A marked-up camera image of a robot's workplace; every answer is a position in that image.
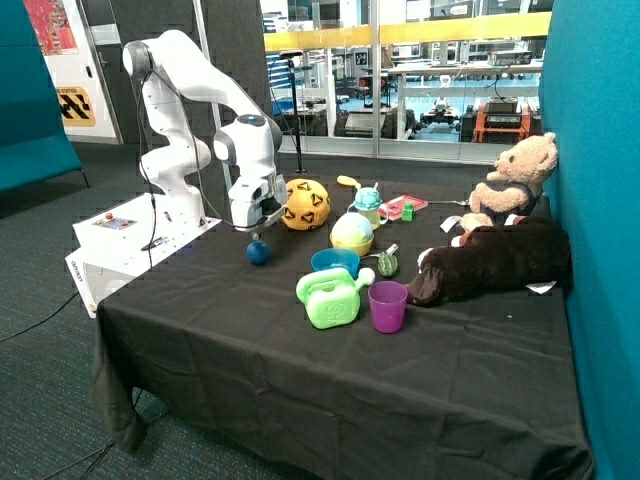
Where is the small blue ball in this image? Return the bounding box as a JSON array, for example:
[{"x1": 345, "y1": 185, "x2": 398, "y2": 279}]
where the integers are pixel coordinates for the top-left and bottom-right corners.
[{"x1": 246, "y1": 240, "x2": 271, "y2": 265}]

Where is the black tablecloth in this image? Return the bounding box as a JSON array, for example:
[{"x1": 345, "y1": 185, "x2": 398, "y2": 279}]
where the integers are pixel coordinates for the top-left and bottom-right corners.
[{"x1": 89, "y1": 174, "x2": 595, "y2": 480}]

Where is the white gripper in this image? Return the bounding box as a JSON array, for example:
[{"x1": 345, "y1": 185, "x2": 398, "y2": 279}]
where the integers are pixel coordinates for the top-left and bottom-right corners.
[{"x1": 228, "y1": 173, "x2": 288, "y2": 241}]

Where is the metal spoon near bowl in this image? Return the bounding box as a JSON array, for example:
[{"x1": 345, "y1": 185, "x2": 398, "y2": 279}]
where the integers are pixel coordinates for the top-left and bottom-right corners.
[{"x1": 363, "y1": 244, "x2": 399, "y2": 259}]

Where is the purple plastic cup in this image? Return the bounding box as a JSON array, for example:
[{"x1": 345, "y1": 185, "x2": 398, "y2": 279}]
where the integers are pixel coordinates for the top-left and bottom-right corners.
[{"x1": 368, "y1": 281, "x2": 408, "y2": 334}]

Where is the blue plastic bowl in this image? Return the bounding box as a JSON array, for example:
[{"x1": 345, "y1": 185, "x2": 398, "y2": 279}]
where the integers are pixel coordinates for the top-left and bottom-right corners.
[{"x1": 311, "y1": 248, "x2": 360, "y2": 279}]

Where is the green toy watering can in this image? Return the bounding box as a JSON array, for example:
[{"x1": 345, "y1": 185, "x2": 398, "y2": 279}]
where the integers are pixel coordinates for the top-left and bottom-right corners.
[{"x1": 296, "y1": 267, "x2": 375, "y2": 329}]

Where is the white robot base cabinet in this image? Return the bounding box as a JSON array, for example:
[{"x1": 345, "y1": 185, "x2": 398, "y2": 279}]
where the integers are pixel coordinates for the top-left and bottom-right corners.
[{"x1": 66, "y1": 193, "x2": 220, "y2": 318}]

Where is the teal sofa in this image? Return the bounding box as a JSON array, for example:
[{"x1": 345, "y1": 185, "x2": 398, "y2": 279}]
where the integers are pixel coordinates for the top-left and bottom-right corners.
[{"x1": 1, "y1": 0, "x2": 83, "y2": 192}]

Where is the dark brown plush toy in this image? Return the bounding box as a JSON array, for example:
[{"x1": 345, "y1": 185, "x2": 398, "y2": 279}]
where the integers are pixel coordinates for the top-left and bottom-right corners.
[{"x1": 406, "y1": 216, "x2": 570, "y2": 307}]

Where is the white lab table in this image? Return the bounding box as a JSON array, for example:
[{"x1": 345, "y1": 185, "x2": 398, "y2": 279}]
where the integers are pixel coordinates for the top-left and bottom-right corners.
[{"x1": 385, "y1": 60, "x2": 542, "y2": 143}]

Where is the red book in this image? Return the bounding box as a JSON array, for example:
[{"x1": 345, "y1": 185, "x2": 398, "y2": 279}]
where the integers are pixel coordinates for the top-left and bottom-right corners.
[{"x1": 378, "y1": 195, "x2": 428, "y2": 221}]

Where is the green toy block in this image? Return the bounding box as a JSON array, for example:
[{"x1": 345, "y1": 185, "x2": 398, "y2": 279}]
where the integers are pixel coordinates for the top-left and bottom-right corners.
[{"x1": 401, "y1": 202, "x2": 415, "y2": 222}]

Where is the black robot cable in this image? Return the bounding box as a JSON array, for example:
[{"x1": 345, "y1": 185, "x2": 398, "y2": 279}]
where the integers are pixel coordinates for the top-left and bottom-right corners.
[{"x1": 0, "y1": 69, "x2": 251, "y2": 344}]

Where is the pastel plush ball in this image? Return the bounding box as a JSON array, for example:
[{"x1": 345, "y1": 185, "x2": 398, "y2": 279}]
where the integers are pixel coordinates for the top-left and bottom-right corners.
[{"x1": 330, "y1": 212, "x2": 373, "y2": 246}]

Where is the yellow black sign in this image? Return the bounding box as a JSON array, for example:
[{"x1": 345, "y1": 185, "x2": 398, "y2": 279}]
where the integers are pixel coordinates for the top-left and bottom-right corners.
[{"x1": 56, "y1": 86, "x2": 96, "y2": 128}]

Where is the yellow black soccer ball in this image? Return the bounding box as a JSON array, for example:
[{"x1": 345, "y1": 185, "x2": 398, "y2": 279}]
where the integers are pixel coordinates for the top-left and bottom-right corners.
[{"x1": 281, "y1": 178, "x2": 331, "y2": 231}]

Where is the tan teddy bear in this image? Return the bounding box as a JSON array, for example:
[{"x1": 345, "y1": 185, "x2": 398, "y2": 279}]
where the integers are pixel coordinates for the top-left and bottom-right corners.
[{"x1": 460, "y1": 132, "x2": 558, "y2": 232}]

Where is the green toy vegetable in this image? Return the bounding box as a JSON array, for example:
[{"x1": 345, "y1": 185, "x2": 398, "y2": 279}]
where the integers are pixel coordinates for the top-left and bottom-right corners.
[{"x1": 377, "y1": 253, "x2": 399, "y2": 278}]

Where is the metal spoon near bear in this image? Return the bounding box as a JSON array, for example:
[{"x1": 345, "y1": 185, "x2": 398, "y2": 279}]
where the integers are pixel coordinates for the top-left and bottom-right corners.
[{"x1": 428, "y1": 200, "x2": 470, "y2": 207}]

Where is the yellow plastic bowl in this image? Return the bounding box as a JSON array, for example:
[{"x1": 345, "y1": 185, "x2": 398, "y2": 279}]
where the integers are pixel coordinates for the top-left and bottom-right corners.
[{"x1": 330, "y1": 235, "x2": 374, "y2": 257}]

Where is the orange black wheeled robot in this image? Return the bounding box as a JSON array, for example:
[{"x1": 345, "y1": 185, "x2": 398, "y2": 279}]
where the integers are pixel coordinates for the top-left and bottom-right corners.
[{"x1": 459, "y1": 97, "x2": 543, "y2": 145}]

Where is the red poster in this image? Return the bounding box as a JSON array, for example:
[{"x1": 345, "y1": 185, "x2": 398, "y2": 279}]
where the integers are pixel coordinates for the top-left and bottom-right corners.
[{"x1": 23, "y1": 0, "x2": 79, "y2": 56}]

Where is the teal sippy cup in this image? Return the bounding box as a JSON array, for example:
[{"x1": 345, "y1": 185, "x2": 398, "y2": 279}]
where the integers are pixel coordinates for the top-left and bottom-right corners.
[{"x1": 348, "y1": 183, "x2": 389, "y2": 230}]

